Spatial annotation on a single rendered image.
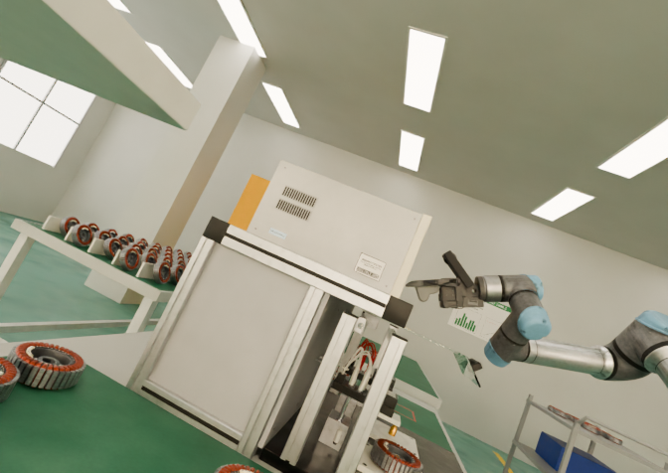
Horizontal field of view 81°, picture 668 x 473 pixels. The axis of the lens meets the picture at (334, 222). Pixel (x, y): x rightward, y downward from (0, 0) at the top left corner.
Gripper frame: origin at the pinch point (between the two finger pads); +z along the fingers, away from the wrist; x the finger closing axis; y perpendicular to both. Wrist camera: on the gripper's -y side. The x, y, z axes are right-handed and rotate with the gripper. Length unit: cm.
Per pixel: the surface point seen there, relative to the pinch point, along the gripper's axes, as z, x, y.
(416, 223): -0.4, -28.5, -11.4
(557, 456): -114, 223, 114
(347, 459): 15, -41, 33
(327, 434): 20.9, -24.3, 34.1
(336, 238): 17.8, -28.5, -8.4
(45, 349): 66, -52, 14
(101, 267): 139, 52, -13
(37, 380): 61, -58, 18
